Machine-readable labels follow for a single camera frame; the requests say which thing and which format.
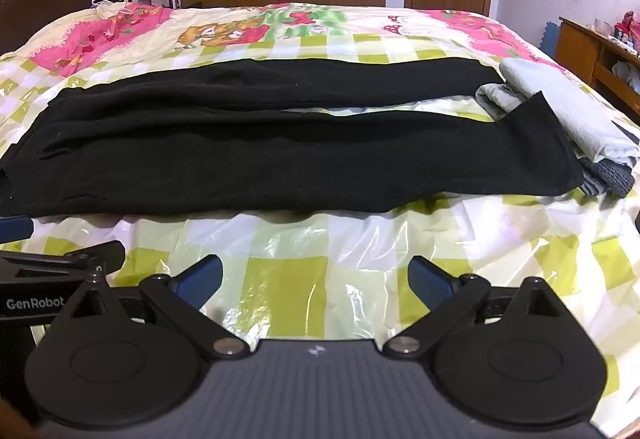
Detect blue foam mat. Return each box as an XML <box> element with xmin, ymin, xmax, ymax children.
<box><xmin>541</xmin><ymin>21</ymin><xmax>561</xmax><ymax>56</ymax></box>

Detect red pink toys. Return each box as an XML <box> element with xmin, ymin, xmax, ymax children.
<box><xmin>612</xmin><ymin>11</ymin><xmax>640</xmax><ymax>54</ymax></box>

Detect dark knit garment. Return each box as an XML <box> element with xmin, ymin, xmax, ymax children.
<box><xmin>579</xmin><ymin>158</ymin><xmax>637</xmax><ymax>198</ymax></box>

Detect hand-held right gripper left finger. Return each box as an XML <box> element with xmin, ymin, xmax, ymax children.
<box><xmin>50</xmin><ymin>254</ymin><xmax>251</xmax><ymax>360</ymax></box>

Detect light grey folded garment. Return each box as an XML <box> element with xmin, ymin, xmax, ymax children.
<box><xmin>499</xmin><ymin>58</ymin><xmax>640</xmax><ymax>166</ymax></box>

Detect printed floral quilt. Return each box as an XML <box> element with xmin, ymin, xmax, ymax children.
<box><xmin>0</xmin><ymin>1</ymin><xmax>556</xmax><ymax>74</ymax></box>

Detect grey white folded garment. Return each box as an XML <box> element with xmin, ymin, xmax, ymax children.
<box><xmin>475</xmin><ymin>83</ymin><xmax>526</xmax><ymax>120</ymax></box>

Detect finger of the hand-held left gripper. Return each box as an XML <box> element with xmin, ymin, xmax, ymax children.
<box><xmin>0</xmin><ymin>241</ymin><xmax>126</xmax><ymax>286</ymax></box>
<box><xmin>0</xmin><ymin>216</ymin><xmax>33</xmax><ymax>241</ymax></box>

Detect wooden side cabinet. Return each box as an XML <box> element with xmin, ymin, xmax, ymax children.
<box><xmin>555</xmin><ymin>16</ymin><xmax>640</xmax><ymax>126</ymax></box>

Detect black pants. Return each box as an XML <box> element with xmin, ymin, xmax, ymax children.
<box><xmin>0</xmin><ymin>58</ymin><xmax>585</xmax><ymax>216</ymax></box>

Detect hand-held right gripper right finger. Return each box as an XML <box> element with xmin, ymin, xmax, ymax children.
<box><xmin>382</xmin><ymin>255</ymin><xmax>591</xmax><ymax>360</ymax></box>

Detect green checked plastic sheet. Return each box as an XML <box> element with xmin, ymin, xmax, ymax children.
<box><xmin>0</xmin><ymin>31</ymin><xmax>640</xmax><ymax>420</ymax></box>

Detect white cloth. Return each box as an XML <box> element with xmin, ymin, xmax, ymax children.
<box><xmin>612</xmin><ymin>60</ymin><xmax>640</xmax><ymax>88</ymax></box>

